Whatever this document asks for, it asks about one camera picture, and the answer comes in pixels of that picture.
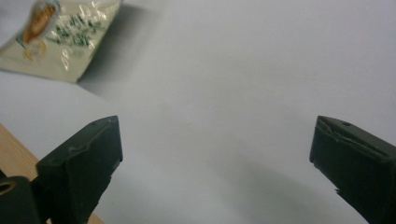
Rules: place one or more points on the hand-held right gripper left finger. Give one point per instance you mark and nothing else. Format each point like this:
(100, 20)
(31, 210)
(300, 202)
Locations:
(84, 168)

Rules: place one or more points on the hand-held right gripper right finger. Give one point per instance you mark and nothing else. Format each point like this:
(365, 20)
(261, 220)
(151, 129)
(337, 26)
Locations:
(358, 168)

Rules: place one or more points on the cream snack packet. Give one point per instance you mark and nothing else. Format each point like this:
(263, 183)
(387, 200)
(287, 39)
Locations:
(65, 40)

